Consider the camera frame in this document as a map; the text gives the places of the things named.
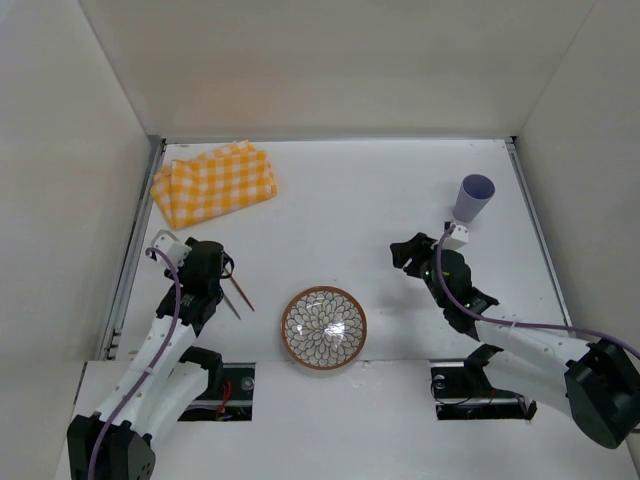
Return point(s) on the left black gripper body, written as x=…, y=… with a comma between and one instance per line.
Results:
x=220, y=270

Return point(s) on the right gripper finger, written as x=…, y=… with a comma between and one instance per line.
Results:
x=408, y=257
x=421, y=241

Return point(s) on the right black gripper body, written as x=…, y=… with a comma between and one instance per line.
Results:
x=417, y=258

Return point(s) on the copper spoon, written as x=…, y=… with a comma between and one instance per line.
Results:
x=229, y=273

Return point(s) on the lilac plastic cup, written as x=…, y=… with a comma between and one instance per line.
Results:
x=474, y=193

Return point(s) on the floral patterned ceramic bowl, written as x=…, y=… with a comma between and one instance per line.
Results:
x=324, y=328

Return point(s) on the yellow white checkered cloth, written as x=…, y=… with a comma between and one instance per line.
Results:
x=217, y=182

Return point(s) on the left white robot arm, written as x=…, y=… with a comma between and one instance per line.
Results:
x=168, y=373

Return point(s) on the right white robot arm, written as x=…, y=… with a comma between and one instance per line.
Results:
x=587, y=375

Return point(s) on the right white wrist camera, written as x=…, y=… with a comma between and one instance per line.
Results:
x=457, y=237

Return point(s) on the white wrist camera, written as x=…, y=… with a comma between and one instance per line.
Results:
x=457, y=237
x=167, y=249

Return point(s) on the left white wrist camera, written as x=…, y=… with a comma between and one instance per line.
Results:
x=167, y=249

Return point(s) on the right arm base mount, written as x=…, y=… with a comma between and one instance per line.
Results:
x=463, y=393

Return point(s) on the right aluminium rail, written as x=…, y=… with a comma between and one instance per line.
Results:
x=511, y=147

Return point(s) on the aluminium rail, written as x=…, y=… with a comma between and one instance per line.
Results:
x=511, y=147
x=111, y=326

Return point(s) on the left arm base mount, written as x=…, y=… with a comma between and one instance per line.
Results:
x=230, y=401

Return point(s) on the left aluminium rail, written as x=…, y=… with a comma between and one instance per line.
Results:
x=111, y=326

